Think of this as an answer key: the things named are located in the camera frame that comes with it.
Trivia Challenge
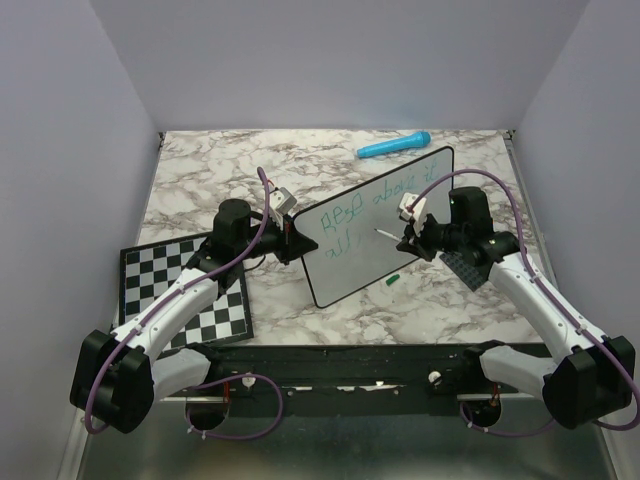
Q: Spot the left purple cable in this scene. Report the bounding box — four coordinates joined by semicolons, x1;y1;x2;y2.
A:
84;167;289;444

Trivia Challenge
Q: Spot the black white checkerboard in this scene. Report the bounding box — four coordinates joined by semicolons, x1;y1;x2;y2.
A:
112;234;254;353

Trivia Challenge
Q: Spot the blue toy microphone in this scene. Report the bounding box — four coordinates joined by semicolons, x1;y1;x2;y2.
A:
356;131;431;158

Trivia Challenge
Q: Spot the green marker cap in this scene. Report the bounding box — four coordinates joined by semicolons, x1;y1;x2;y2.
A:
385;274;400;286

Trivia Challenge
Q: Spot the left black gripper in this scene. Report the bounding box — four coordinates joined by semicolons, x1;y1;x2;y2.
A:
236;211;317;265

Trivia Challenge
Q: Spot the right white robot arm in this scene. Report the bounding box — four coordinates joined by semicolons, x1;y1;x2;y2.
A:
396;187;635;429

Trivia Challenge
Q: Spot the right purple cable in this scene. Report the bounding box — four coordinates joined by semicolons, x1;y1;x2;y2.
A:
407;168;640;439

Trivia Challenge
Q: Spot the black framed whiteboard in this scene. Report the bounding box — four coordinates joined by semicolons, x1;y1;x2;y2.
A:
294;146;454;308

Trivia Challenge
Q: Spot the purple cable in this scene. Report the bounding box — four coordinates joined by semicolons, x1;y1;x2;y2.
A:
84;167;289;444
407;168;640;439

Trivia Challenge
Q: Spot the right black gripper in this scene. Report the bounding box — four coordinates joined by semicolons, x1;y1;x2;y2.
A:
398;211;467;262

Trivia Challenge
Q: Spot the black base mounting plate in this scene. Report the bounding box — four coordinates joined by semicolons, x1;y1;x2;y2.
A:
164;343;521;419

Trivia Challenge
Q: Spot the green whiteboard marker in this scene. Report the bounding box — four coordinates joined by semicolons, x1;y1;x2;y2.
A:
374;228;401;243

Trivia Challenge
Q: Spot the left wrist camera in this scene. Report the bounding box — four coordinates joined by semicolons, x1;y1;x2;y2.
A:
269;187;297;215

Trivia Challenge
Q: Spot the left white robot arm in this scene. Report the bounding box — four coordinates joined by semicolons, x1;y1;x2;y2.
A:
70;189;318;434

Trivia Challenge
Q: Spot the grey lego baseplate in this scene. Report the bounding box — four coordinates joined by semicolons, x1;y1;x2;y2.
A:
439;250;493;291

